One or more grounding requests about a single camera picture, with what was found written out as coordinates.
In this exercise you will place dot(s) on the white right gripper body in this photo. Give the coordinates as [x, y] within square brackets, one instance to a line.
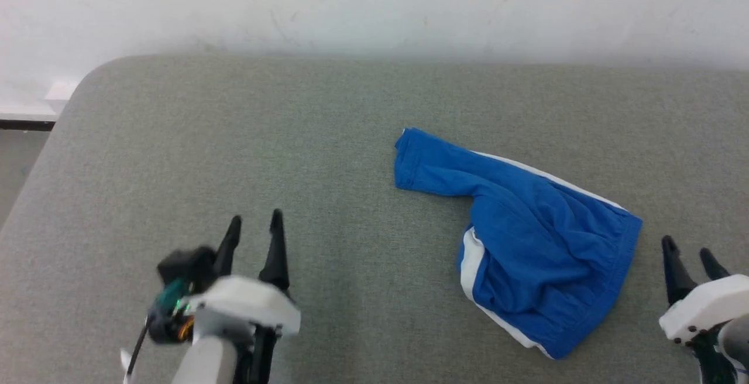
[705, 311]

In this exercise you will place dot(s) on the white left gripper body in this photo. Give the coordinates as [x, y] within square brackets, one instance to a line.
[248, 305]

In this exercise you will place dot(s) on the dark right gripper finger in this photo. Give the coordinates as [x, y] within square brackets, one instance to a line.
[676, 273]
[715, 267]

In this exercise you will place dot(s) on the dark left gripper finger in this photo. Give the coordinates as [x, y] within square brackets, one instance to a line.
[276, 258]
[227, 252]

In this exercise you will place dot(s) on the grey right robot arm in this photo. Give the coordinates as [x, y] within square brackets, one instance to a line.
[734, 343]

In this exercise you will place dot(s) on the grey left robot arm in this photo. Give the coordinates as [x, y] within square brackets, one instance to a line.
[208, 363]

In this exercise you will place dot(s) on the blue garment with white trim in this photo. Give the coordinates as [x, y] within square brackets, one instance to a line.
[538, 243]

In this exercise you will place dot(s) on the grey fabric sofa seat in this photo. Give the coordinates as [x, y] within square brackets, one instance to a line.
[175, 161]

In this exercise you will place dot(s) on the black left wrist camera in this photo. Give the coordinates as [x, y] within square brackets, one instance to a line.
[186, 270]

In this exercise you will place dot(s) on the white wall skirting board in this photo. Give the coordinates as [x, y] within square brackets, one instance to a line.
[35, 106]

